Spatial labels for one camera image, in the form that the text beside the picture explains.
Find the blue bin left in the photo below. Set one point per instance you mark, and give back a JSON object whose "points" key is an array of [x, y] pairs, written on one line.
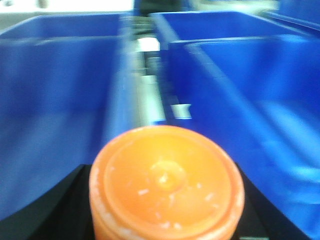
{"points": [[66, 89]]}

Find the blue bin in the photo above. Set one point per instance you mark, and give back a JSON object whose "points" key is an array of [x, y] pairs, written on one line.
{"points": [[66, 89], [303, 15], [252, 86]]}

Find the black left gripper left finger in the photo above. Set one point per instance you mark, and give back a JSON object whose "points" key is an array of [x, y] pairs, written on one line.
{"points": [[62, 213]]}

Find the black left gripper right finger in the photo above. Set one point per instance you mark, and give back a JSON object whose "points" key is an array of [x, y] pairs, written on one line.
{"points": [[261, 220]]}

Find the blue bin far right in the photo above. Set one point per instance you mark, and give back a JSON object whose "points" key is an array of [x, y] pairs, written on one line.
{"points": [[303, 15]]}

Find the orange cylindrical capacitor 4680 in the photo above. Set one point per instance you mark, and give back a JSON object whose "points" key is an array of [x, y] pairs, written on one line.
{"points": [[164, 183]]}

